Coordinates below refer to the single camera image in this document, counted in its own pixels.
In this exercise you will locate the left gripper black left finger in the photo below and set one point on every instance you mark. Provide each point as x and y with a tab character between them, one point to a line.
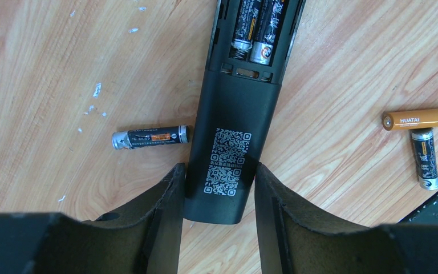
141	236

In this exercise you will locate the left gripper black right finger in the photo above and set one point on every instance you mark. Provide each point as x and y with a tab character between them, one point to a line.
296	236

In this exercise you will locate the black battery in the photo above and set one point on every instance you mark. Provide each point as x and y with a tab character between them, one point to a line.
425	158
148	137

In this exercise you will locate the orange battery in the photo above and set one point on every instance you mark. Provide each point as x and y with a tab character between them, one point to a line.
409	120

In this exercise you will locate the black remote control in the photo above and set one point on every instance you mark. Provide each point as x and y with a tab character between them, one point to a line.
236	106

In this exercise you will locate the batteries in black remote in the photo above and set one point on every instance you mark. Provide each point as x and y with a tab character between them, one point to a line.
256	30

